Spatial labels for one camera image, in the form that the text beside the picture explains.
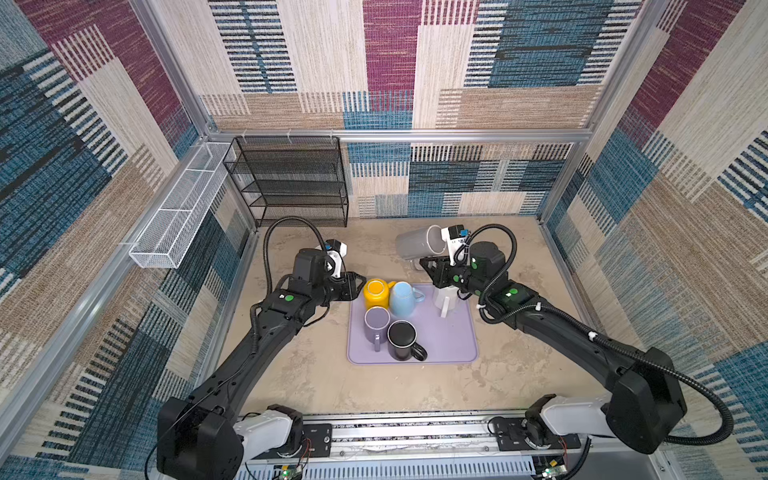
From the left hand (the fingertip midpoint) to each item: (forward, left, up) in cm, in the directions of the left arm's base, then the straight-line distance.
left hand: (361, 275), depth 78 cm
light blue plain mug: (+1, -11, -14) cm, 18 cm away
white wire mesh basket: (+4, +45, +12) cm, 46 cm away
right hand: (+1, -16, +2) cm, 16 cm away
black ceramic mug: (-11, -10, -13) cm, 20 cm away
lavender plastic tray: (-8, -26, -23) cm, 36 cm away
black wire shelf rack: (+45, +24, -3) cm, 51 cm away
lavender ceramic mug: (-8, -4, -13) cm, 15 cm away
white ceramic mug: (0, -24, -14) cm, 27 cm away
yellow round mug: (+2, -4, -12) cm, 13 cm away
